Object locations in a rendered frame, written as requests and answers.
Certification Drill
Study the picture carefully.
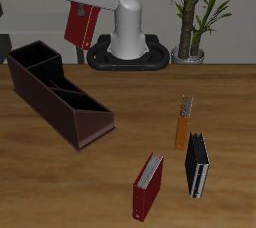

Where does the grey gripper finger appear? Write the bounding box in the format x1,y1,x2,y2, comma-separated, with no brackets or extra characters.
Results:
77,2,86,18

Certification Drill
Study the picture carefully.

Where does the red book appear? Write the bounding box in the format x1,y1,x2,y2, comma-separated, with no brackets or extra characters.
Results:
63,1,101,52
132,152,165,223

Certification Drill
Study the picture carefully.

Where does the dark brown desk caddy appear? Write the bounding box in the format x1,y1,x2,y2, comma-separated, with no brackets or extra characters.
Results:
5,40,118,153

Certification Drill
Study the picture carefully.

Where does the orange book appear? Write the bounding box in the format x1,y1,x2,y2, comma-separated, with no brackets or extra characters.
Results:
173,94,195,152

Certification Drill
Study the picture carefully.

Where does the black book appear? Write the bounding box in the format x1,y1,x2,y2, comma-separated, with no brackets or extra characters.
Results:
184,131,211,199

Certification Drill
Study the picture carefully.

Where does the dark background furniture piece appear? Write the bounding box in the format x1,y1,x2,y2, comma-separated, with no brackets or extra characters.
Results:
0,33,13,65

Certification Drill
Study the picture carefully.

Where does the green pot plant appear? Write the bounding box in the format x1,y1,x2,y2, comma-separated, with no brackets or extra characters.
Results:
169,0,236,66

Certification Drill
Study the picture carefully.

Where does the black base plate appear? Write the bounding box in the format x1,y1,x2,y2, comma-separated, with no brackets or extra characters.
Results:
86,33,171,72

